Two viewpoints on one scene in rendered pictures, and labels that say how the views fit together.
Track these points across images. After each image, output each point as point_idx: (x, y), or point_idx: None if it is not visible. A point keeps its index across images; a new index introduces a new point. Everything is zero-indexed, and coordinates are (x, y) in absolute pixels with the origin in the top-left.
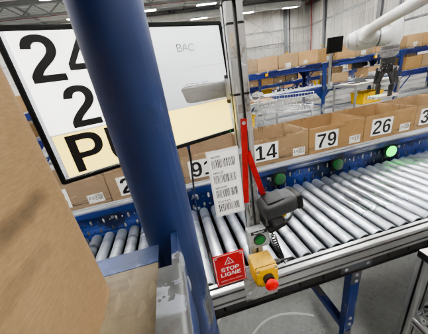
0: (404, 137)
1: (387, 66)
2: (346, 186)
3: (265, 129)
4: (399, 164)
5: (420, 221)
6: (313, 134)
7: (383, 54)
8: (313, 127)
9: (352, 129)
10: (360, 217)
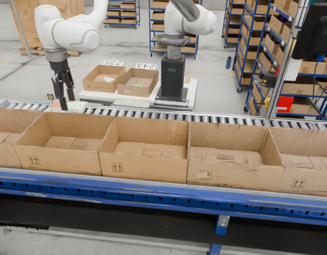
0: None
1: (64, 70)
2: None
3: (222, 166)
4: None
5: (173, 112)
6: (184, 126)
7: (66, 56)
8: (132, 168)
9: (132, 126)
10: (197, 121)
